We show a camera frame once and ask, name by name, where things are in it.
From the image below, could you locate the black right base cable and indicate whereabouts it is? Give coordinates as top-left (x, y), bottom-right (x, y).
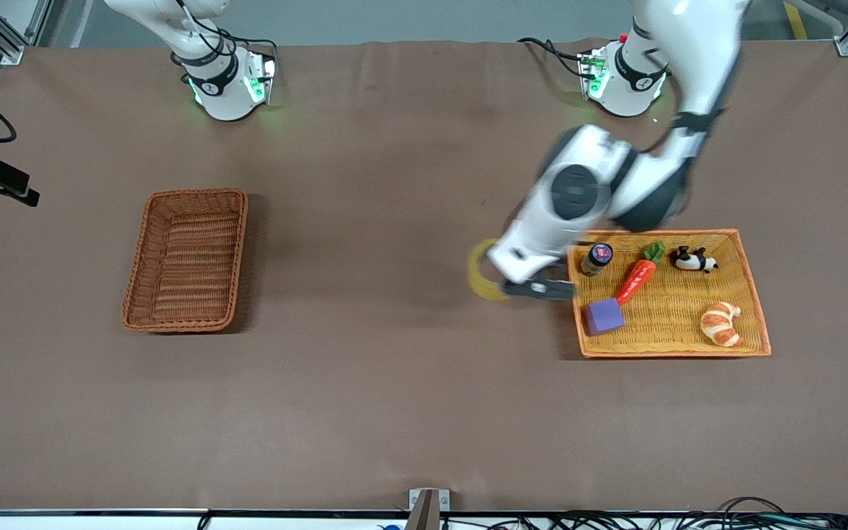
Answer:
top-left (216, 31), bottom-right (279, 61)

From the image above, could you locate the base connector box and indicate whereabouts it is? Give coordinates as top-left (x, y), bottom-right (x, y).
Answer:
top-left (244, 54), bottom-right (278, 105)
top-left (578, 50), bottom-right (610, 102)

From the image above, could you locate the orange toy carrot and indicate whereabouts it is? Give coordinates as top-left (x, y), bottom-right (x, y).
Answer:
top-left (615, 241), bottom-right (666, 306)

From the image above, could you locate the small dark-capped bottle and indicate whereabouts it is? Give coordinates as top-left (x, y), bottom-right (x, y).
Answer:
top-left (580, 243), bottom-right (615, 278)

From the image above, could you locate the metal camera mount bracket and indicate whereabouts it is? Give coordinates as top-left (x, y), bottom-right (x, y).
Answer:
top-left (404, 487), bottom-right (451, 530)

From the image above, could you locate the right base connector box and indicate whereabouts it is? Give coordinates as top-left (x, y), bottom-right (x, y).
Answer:
top-left (244, 54), bottom-right (278, 105)

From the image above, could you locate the brown table cloth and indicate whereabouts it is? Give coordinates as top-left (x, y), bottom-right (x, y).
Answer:
top-left (0, 38), bottom-right (848, 514)

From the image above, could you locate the toy croissant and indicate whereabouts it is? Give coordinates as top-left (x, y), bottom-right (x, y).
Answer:
top-left (700, 301), bottom-right (743, 348)

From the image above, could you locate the black left base cable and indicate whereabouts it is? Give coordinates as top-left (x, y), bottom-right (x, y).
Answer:
top-left (517, 37), bottom-right (588, 79)

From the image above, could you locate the purple foam cube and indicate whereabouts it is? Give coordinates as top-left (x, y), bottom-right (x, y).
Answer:
top-left (583, 297), bottom-right (626, 337)

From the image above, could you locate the black white panda toy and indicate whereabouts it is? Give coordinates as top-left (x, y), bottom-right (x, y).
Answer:
top-left (671, 246), bottom-right (719, 275)

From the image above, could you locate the clear yellowish tape roll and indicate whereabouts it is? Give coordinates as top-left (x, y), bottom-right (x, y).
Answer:
top-left (466, 237), bottom-right (514, 302)

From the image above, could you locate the black cable bundle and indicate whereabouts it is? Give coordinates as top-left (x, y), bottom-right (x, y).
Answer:
top-left (442, 496), bottom-right (848, 530)

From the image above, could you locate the left base connector box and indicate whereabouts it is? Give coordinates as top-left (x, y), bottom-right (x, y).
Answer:
top-left (578, 50), bottom-right (610, 102)

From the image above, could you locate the brown wicker basket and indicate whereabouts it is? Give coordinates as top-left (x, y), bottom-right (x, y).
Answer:
top-left (121, 188), bottom-right (249, 334)

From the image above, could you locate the black base cable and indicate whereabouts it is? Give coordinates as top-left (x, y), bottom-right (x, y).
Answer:
top-left (517, 37), bottom-right (588, 79)
top-left (216, 31), bottom-right (279, 61)

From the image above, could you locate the orange wicker tray basket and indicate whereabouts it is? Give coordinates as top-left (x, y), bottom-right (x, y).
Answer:
top-left (564, 228), bottom-right (772, 359)

